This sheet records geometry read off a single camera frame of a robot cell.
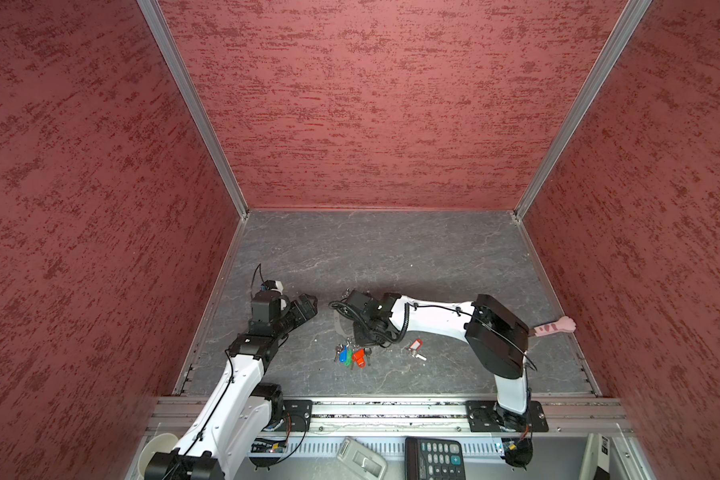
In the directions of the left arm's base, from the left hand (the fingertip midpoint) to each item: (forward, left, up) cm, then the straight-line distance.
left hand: (307, 311), depth 85 cm
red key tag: (-11, -15, -7) cm, 20 cm away
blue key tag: (-10, -11, -7) cm, 17 cm away
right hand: (-8, -16, -7) cm, 20 cm away
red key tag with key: (-7, -32, -7) cm, 33 cm away
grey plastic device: (-34, -17, -6) cm, 38 cm away
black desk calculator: (-34, -33, -5) cm, 48 cm away
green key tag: (-11, -12, -7) cm, 18 cm away
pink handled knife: (-1, -77, -4) cm, 77 cm away
